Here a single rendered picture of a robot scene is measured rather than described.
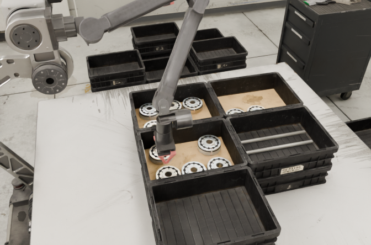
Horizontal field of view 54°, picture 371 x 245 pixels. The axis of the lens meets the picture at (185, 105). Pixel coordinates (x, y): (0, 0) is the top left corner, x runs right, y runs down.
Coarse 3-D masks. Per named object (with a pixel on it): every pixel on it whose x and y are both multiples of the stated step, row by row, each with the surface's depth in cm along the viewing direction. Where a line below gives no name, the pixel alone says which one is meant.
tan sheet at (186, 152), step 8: (176, 144) 165; (184, 144) 165; (192, 144) 165; (224, 144) 165; (176, 152) 160; (184, 152) 160; (192, 152) 160; (224, 152) 160; (176, 160) 157; (184, 160) 157; (192, 160) 157; (200, 160) 157; (208, 160) 157; (152, 168) 153; (152, 176) 150
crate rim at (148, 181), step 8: (208, 120) 162; (216, 120) 162; (224, 120) 162; (232, 136) 154; (144, 152) 146; (240, 152) 148; (144, 160) 143; (144, 168) 140; (216, 168) 140; (224, 168) 140; (176, 176) 136; (184, 176) 136
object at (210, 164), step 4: (212, 160) 152; (216, 160) 152; (220, 160) 152; (224, 160) 153; (228, 160) 152; (208, 164) 150; (212, 164) 150; (228, 164) 151; (208, 168) 149; (212, 168) 149
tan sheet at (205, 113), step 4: (204, 104) 188; (204, 108) 185; (136, 112) 183; (200, 112) 183; (204, 112) 183; (208, 112) 183; (192, 116) 180; (196, 116) 180; (200, 116) 180; (204, 116) 180; (208, 116) 180; (140, 120) 178; (144, 120) 178; (148, 120) 178; (152, 120) 178; (140, 124) 175; (144, 124) 175
